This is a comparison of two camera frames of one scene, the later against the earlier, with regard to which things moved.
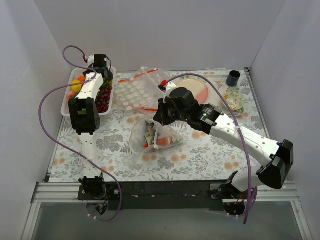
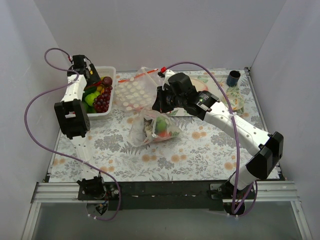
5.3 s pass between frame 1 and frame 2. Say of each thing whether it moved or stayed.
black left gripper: moved
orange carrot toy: moved
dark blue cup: stayed
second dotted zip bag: stayed
